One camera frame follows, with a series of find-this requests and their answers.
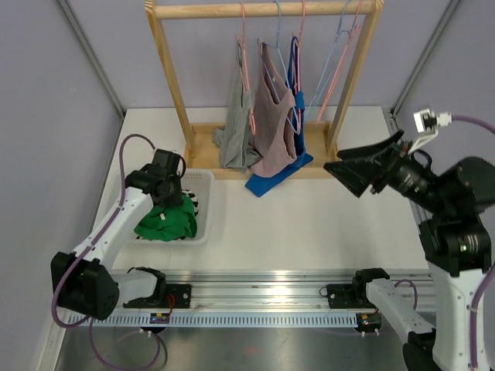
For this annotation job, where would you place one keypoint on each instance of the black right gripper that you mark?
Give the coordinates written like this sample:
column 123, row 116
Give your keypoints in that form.
column 358, row 175

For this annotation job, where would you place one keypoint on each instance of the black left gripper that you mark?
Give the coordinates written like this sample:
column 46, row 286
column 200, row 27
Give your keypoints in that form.
column 175, row 200

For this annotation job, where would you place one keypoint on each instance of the green tank top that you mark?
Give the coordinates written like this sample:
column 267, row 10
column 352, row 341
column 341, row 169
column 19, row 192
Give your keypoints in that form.
column 168, row 224

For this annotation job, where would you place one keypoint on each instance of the blue tank top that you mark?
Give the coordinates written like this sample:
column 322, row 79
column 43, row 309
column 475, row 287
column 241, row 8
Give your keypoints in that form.
column 260, row 186

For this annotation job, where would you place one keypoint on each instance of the mauve tank top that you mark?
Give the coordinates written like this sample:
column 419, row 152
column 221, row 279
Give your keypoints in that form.
column 274, row 136

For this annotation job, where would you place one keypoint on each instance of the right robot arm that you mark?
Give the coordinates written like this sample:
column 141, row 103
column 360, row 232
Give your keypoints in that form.
column 456, row 245

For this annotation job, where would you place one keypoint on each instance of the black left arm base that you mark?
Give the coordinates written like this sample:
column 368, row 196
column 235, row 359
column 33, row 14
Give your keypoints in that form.
column 147, row 288

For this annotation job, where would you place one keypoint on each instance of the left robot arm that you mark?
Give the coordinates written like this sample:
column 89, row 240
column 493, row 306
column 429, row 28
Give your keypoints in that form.
column 81, row 279

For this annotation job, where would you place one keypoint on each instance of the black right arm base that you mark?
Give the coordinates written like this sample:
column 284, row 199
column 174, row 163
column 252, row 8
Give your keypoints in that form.
column 353, row 295

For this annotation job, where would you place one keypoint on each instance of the grey tank top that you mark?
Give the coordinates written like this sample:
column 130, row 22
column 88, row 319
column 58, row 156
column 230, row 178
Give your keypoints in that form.
column 236, row 152

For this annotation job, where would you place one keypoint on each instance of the translucent white plastic basket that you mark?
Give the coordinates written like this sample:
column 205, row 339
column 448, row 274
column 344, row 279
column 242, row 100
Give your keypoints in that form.
column 205, row 208

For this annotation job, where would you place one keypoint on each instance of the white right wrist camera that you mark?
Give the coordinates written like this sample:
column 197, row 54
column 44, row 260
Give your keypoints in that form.
column 428, row 123

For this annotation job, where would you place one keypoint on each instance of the aluminium frame post right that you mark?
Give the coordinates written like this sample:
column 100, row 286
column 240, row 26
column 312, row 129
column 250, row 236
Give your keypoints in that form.
column 434, row 39

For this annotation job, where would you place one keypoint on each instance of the aluminium frame post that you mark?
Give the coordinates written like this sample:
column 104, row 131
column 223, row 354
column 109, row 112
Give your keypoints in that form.
column 434, row 39
column 78, row 31

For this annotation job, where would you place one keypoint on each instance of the aluminium mounting rail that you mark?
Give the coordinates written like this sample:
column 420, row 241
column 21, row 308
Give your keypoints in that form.
column 272, row 291

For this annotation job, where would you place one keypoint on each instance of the white slotted cable duct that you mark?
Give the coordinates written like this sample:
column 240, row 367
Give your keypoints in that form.
column 188, row 319

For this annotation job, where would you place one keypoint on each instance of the aluminium frame post left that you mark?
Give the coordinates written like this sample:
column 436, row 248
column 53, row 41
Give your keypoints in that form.
column 78, row 31

